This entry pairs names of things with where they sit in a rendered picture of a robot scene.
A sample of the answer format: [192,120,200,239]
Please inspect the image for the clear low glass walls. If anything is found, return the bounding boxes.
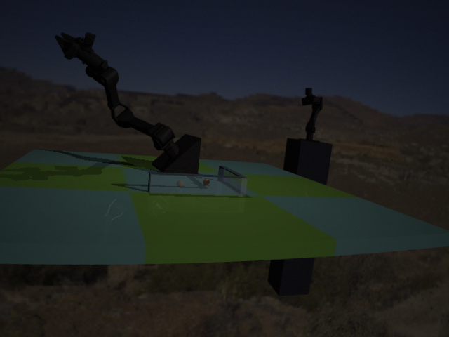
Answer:
[149,167,248,195]

